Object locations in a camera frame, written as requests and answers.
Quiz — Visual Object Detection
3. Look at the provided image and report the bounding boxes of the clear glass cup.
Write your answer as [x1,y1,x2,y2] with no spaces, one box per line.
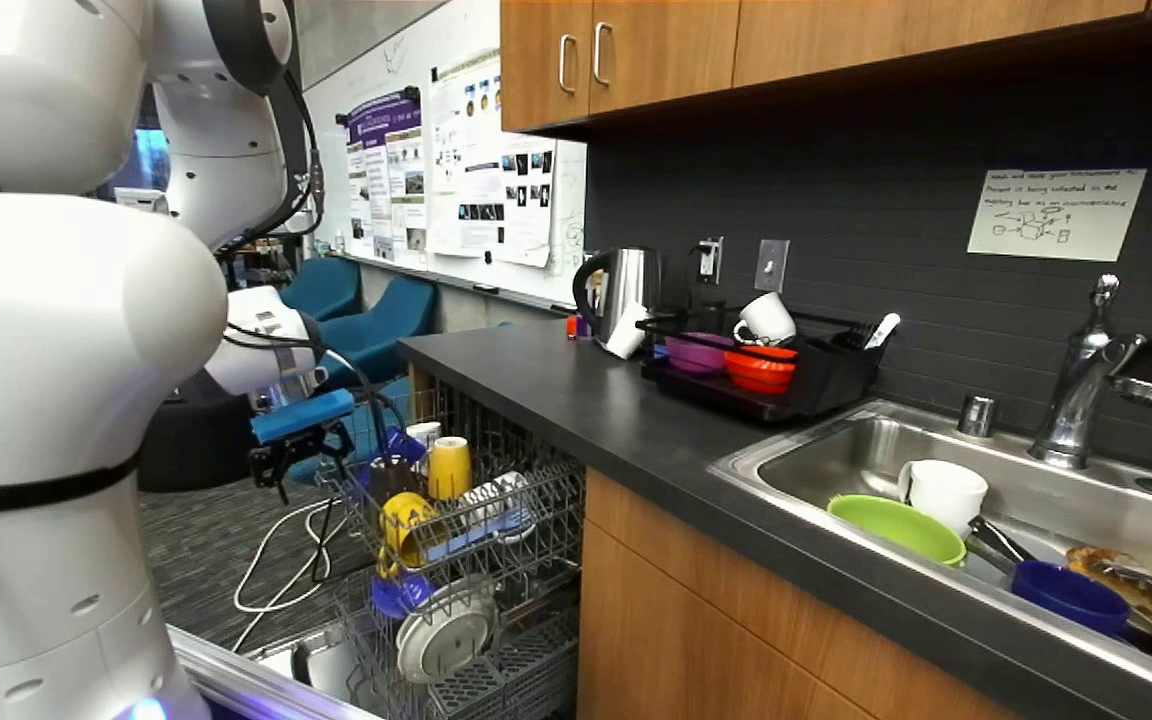
[456,470,540,547]

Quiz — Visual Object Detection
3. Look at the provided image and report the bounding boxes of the blue dish in rack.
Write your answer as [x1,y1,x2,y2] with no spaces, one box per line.
[368,423,431,471]

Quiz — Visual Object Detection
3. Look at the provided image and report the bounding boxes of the black round ottoman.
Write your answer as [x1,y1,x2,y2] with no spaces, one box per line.
[131,368,269,496]

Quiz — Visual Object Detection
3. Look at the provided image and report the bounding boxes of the chrome soap dispenser stub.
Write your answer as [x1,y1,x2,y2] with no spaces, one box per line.
[954,390,1000,440]

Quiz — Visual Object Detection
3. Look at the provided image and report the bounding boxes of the purple bowl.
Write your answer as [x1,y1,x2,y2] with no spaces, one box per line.
[660,332,736,382]

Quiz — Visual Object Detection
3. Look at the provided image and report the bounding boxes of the narrow wooden cabinet door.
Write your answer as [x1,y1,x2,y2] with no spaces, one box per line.
[494,0,592,135]

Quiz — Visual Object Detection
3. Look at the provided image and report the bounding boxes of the chrome faucet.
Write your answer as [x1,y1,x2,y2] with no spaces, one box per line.
[1027,270,1152,471]

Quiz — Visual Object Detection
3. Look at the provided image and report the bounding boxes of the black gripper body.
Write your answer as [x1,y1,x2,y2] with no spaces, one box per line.
[248,429,354,508]

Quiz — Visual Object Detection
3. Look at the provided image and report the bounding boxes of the white floor cable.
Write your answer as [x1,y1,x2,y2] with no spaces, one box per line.
[226,496,354,655]

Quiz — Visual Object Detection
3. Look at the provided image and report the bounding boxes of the green bowl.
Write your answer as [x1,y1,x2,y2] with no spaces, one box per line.
[822,494,972,574]

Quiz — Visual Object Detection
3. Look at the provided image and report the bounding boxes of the wire dishwasher rack with mugs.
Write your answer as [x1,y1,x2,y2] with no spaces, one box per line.
[312,383,592,593]

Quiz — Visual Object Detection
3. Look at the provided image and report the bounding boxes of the wooden base cabinet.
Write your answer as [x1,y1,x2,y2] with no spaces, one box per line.
[571,470,1033,720]

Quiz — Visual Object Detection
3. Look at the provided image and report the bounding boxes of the white cup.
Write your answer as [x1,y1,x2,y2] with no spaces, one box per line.
[895,455,993,538]

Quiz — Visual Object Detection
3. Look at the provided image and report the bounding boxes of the wooden cabinet door with handle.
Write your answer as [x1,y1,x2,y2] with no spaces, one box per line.
[584,0,745,120]

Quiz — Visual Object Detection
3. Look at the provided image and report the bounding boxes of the white mug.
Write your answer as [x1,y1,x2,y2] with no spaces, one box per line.
[729,288,799,347]

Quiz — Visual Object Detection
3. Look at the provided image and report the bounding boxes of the wall power outlet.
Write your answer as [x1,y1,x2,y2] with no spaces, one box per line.
[690,236,729,288]

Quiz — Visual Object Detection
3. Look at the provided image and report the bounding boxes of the white utensil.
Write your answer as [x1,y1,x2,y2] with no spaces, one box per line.
[854,308,902,358]

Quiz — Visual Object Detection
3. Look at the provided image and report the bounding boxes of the stainless steel sink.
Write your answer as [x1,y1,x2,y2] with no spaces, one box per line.
[702,397,1152,711]

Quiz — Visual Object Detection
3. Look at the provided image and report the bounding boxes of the red bowl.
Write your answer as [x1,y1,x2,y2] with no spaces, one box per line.
[721,344,799,400]

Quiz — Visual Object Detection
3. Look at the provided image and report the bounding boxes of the white paper note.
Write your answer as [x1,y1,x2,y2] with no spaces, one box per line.
[965,166,1152,266]

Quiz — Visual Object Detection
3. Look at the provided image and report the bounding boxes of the black dish drying rack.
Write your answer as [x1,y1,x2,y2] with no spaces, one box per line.
[636,308,888,429]

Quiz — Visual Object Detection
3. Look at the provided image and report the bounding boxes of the wall switch plate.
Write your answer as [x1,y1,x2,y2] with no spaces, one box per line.
[746,236,796,295]

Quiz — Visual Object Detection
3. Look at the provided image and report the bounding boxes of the tall yellow mug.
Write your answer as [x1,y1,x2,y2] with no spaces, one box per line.
[425,432,474,508]

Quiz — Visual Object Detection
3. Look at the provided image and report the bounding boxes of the blue bowl in dishwasher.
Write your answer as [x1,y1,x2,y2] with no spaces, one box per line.
[368,574,445,628]

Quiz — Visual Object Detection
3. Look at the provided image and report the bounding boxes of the blue armchair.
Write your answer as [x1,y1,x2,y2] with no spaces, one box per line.
[312,277,445,393]
[276,256,368,326]

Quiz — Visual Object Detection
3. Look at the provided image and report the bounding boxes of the white plate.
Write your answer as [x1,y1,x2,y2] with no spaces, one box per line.
[390,574,502,690]

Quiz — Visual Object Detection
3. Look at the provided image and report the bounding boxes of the whiteboard with posters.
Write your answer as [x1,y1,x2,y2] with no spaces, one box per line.
[299,0,586,313]

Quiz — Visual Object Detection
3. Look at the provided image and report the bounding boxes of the wide wooden cabinet door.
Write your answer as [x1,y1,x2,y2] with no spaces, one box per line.
[730,0,1152,89]

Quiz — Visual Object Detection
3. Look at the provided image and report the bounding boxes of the yellow mug with handle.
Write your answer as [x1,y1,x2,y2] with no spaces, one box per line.
[373,487,438,579]

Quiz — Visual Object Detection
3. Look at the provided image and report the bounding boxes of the blue bowl in sink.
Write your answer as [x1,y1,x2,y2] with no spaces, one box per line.
[1006,555,1134,642]

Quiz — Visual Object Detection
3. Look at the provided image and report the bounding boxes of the electric kettle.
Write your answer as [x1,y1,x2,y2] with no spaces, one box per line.
[567,244,650,364]

